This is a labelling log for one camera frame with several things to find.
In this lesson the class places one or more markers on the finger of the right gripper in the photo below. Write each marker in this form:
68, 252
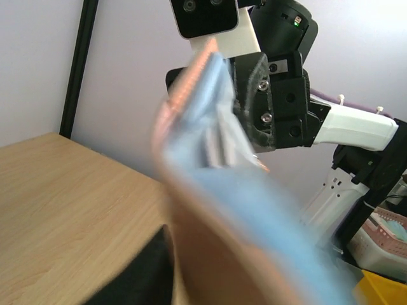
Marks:
253, 99

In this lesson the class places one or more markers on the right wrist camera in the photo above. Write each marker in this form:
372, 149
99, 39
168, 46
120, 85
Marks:
226, 21

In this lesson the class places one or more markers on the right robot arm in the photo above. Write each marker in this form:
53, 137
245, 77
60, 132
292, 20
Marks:
350, 128

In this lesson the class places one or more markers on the pink leather card holder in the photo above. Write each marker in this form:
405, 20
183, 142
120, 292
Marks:
234, 231

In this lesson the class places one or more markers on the yellow bin off table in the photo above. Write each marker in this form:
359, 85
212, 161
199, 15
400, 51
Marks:
376, 290

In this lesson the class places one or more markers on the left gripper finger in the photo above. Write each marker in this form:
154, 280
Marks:
147, 279

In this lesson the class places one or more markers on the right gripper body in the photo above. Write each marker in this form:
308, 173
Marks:
297, 118

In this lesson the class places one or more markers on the pink basket with masks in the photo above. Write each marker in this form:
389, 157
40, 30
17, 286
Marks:
376, 248

